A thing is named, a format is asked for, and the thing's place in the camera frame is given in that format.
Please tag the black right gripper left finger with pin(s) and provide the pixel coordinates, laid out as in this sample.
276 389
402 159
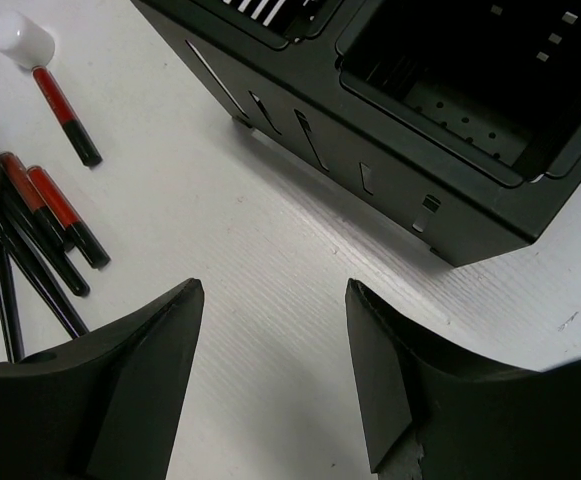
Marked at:
106 405

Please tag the black metal organizer rack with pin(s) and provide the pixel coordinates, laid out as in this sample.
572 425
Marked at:
460 121

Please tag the white jar cap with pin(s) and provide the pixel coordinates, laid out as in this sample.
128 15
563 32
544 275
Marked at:
25 42

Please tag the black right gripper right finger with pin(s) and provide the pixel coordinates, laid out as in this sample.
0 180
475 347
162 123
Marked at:
431 409

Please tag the black round makeup brush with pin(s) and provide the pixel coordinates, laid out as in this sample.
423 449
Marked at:
55 256

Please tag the red black lip gloss tube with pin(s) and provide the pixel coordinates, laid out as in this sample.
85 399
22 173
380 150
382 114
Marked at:
69 121

